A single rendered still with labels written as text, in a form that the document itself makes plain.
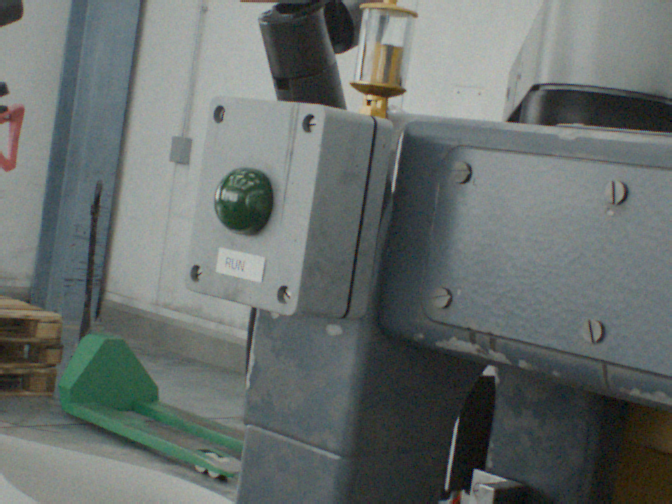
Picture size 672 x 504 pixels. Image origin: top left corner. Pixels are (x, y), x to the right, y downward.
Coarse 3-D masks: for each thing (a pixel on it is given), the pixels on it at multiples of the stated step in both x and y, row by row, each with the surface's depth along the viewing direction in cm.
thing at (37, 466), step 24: (0, 456) 105; (24, 456) 104; (48, 456) 103; (72, 456) 103; (96, 456) 102; (0, 480) 92; (24, 480) 104; (48, 480) 103; (72, 480) 103; (96, 480) 102; (120, 480) 101; (144, 480) 100; (168, 480) 99
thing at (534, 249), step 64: (448, 128) 55; (512, 128) 53; (576, 128) 52; (384, 192) 57; (448, 192) 54; (512, 192) 51; (576, 192) 49; (640, 192) 47; (384, 256) 56; (448, 256) 54; (512, 256) 51; (576, 256) 49; (640, 256) 47; (256, 320) 61; (320, 320) 58; (384, 320) 56; (448, 320) 53; (512, 320) 51; (576, 320) 49; (640, 320) 47; (256, 384) 60; (320, 384) 58; (384, 384) 57; (448, 384) 61; (512, 384) 75; (576, 384) 50; (640, 384) 47; (256, 448) 60; (320, 448) 57; (384, 448) 58; (512, 448) 75; (576, 448) 72
